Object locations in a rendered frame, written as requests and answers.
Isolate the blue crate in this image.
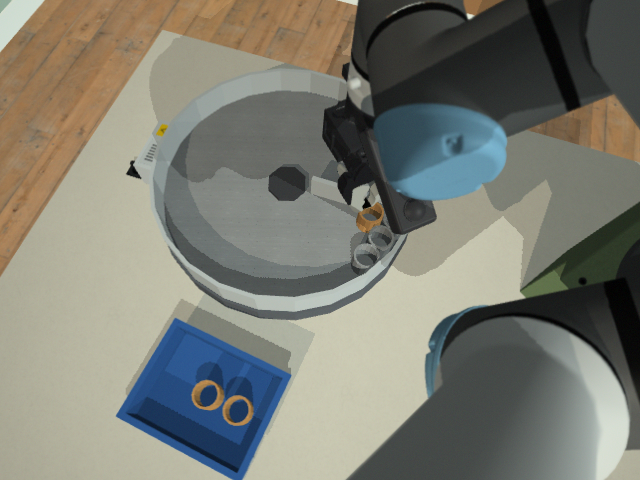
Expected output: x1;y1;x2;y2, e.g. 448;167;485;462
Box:
116;318;289;480

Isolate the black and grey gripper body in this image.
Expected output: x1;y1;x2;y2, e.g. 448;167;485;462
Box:
322;91;375;185

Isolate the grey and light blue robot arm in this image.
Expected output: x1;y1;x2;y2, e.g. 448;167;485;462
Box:
346;0;640;480

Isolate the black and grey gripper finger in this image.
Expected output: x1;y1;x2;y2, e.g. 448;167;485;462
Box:
337;163;370;213
363;181;380;209

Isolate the bronze bushing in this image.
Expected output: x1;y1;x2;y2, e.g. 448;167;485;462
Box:
356;202;384;233
223;395;254;426
192;380;224;411

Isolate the grey metal sleeve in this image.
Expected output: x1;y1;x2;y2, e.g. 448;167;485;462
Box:
351;243;380;276
380;214;401;240
366;225;394;258

